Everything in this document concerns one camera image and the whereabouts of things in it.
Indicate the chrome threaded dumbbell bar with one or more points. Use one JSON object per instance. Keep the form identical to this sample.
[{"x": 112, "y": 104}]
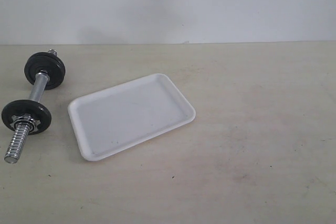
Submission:
[{"x": 21, "y": 133}]

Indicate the black weight plate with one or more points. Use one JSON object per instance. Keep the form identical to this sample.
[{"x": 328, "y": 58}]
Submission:
[
  {"x": 29, "y": 72},
  {"x": 53, "y": 66},
  {"x": 18, "y": 108}
]

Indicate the chrome star collar nut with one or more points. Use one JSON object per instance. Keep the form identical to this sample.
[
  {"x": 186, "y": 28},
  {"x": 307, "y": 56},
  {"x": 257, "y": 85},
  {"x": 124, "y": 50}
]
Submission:
[{"x": 25, "y": 120}]

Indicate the white rectangular plastic tray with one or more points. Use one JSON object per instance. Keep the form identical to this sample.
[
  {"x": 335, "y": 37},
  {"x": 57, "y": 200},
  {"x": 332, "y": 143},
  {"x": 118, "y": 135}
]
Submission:
[{"x": 112, "y": 120}]

